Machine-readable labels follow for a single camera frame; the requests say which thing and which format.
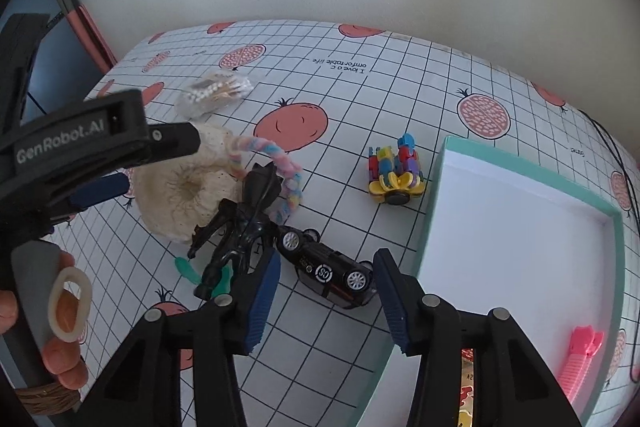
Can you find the pink furniture frame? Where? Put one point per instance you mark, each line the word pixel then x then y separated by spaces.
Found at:
pixel 92 37

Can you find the black toy car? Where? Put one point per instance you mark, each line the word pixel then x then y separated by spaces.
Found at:
pixel 325 267

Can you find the yellow red snack packet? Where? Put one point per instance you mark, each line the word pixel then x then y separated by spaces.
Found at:
pixel 467 402

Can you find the black toy figure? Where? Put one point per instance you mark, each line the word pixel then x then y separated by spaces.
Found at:
pixel 245 227

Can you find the pink comb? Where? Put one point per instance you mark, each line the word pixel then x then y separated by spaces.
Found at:
pixel 575 372

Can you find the clear bag of pearl beads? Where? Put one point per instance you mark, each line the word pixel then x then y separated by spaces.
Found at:
pixel 215 92

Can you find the grid tablecloth with fruit print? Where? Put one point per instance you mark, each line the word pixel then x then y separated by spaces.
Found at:
pixel 350 107

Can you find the teal box with white inside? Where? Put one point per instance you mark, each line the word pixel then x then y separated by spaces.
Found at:
pixel 500 257

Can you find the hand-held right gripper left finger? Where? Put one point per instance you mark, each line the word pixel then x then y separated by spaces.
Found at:
pixel 262 292

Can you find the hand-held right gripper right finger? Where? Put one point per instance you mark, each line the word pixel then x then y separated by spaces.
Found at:
pixel 392 292

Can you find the person's left hand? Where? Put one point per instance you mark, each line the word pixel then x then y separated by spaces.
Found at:
pixel 62 357

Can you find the colourful block toy vehicle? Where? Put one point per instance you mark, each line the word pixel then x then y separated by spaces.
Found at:
pixel 395 167

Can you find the cream knitted baby socks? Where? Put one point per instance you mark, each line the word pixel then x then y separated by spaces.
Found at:
pixel 165 187

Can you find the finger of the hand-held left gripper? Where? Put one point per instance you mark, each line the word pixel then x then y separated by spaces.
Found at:
pixel 175 138
pixel 102 189

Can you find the pastel twisted pipe cleaner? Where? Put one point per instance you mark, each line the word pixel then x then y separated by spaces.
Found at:
pixel 280 157

